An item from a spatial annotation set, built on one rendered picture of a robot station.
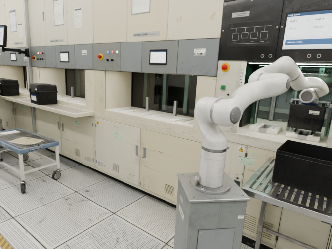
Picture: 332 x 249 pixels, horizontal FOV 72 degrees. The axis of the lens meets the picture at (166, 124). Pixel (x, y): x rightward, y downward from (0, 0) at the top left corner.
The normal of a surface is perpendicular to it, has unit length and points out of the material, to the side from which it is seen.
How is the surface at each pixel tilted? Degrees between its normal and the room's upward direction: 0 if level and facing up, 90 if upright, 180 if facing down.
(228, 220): 90
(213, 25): 90
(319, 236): 90
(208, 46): 90
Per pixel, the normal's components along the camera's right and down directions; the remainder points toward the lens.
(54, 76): 0.80, 0.17
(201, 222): 0.15, 0.22
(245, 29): -0.59, 0.14
